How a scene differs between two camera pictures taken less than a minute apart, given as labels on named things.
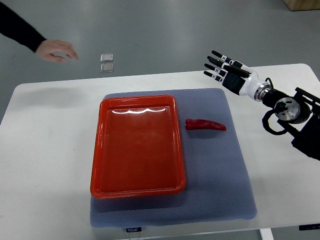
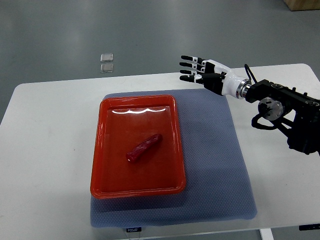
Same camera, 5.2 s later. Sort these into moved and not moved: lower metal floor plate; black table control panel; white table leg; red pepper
Moved: red pepper
Not moved: lower metal floor plate; black table control panel; white table leg
